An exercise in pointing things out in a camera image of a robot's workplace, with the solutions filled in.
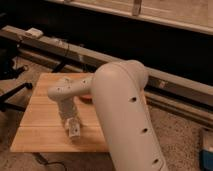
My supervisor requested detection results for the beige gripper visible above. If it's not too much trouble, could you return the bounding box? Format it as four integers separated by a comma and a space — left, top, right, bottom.
58, 98, 80, 130

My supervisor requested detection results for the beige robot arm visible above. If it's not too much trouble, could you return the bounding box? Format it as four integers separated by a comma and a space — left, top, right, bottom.
48, 60, 169, 171

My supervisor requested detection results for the orange ceramic bowl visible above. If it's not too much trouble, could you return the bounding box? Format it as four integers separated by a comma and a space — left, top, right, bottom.
80, 95, 92, 101

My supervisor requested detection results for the wooden table board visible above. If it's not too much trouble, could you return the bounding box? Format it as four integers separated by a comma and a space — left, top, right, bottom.
10, 73, 108, 152

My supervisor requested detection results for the black chair base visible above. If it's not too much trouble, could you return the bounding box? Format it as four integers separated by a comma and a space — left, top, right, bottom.
0, 82, 33, 112

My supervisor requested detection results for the blue box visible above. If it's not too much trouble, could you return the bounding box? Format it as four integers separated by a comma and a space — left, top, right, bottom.
199, 129, 213, 171

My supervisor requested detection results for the black floor cable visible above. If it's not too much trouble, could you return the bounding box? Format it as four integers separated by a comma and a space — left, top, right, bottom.
33, 152, 69, 171

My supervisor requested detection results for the white box on rail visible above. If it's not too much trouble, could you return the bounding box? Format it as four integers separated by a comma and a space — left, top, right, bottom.
25, 28, 43, 38

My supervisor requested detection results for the long metal rail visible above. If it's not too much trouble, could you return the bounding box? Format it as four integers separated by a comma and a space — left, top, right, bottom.
0, 25, 213, 127

